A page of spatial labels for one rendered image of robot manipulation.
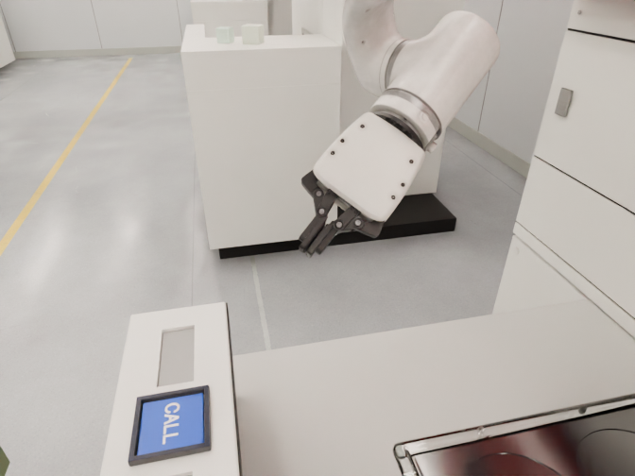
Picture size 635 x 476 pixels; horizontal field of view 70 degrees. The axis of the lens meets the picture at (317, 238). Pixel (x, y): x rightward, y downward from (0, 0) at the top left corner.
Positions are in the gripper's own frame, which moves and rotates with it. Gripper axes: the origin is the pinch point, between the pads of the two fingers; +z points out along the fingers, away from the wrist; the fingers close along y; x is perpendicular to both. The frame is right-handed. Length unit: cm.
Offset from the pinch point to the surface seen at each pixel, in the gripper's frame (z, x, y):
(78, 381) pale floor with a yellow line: 72, -119, 44
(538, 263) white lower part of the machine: -24.7, -27.7, -31.6
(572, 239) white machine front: -27.3, -18.5, -30.5
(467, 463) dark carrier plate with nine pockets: 9.0, 9.3, -22.3
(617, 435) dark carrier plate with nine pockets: -0.8, 7.8, -32.7
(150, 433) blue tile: 21.2, 13.7, -0.2
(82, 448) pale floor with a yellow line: 78, -99, 25
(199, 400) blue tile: 17.8, 11.7, -1.5
